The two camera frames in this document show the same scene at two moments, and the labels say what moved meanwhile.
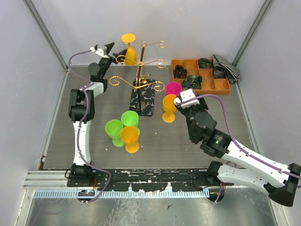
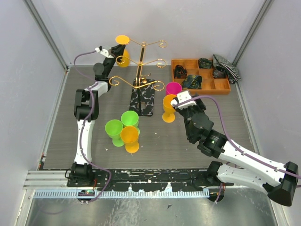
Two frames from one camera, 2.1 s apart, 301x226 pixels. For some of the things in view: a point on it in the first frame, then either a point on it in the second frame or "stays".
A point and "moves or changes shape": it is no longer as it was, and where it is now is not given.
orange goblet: x=130 y=52 moves or changes shape
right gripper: x=202 y=106 stays
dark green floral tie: x=204 y=63 stays
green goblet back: x=130 y=118 stays
